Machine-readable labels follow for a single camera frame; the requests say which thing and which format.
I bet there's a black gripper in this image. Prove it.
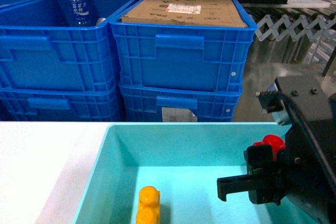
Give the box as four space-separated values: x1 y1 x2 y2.
216 98 336 224

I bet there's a red toy block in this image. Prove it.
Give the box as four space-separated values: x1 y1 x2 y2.
253 134 286 161

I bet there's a yellow toy block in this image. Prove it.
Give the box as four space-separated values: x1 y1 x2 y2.
135 186 161 224

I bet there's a brown cardboard box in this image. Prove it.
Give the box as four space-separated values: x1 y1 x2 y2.
121 0 247 28

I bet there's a light teal plastic tray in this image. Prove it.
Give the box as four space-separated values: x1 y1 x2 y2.
73 122 313 223

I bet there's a blue crate lower right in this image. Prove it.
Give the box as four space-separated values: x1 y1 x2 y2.
119 84 242 122

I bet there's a blue crate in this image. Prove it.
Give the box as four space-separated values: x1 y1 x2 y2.
1 88 125 122
111 0 257 92
119 84 242 122
1 0 139 92

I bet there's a blue crate upper right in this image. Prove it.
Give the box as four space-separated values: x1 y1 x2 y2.
111 0 257 92

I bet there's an expandable roller conveyor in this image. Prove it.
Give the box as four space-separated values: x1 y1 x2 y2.
244 6 335 42

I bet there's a blue crate lower left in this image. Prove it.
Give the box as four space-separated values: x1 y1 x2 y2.
1 88 125 122

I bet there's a clear water bottle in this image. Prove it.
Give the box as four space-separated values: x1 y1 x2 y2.
68 0 91 27

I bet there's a blue crate upper left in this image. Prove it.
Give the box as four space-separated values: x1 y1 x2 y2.
1 0 139 92

